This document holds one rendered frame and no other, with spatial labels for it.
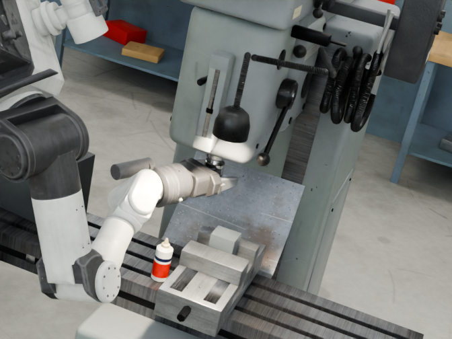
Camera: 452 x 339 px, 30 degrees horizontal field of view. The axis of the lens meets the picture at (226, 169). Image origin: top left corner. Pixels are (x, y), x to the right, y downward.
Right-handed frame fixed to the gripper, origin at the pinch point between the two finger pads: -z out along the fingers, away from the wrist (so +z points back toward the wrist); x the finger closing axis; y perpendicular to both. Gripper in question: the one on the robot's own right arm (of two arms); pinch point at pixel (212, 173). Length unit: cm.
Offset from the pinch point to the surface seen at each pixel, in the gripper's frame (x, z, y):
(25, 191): 41, 21, 20
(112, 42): 341, -258, 100
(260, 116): -11.9, 2.8, -19.8
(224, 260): -11.0, 2.1, 16.6
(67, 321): 101, -50, 123
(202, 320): -18.2, 14.1, 24.5
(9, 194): 45, 23, 23
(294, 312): -23.8, -12.0, 27.8
